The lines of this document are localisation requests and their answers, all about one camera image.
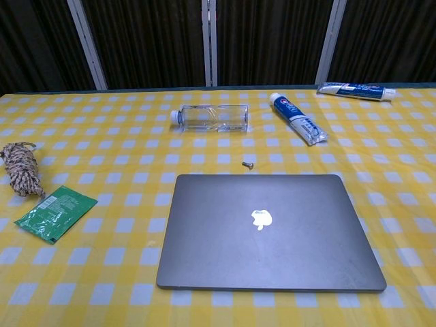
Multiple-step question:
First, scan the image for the white partition post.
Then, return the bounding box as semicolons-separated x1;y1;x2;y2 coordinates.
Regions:
315;0;347;85
201;0;219;87
66;0;109;91

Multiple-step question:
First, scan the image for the yellow white checked tablecloth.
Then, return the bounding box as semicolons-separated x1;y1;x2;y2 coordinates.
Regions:
0;87;436;327

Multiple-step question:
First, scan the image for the green foil packet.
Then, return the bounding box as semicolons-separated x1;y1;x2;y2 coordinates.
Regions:
14;185;99;245

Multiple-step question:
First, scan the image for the grey laptop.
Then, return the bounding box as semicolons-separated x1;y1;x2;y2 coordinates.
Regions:
155;174;388;294

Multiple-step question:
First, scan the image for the clear plastic water bottle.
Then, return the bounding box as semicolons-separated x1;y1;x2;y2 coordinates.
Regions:
170;104;250;134

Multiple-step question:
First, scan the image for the blue white toothpaste tube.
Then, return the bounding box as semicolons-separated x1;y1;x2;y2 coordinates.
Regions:
316;82;397;102
268;92;330;146

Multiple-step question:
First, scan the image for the brown white rope bundle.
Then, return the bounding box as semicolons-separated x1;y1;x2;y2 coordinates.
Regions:
0;141;46;199

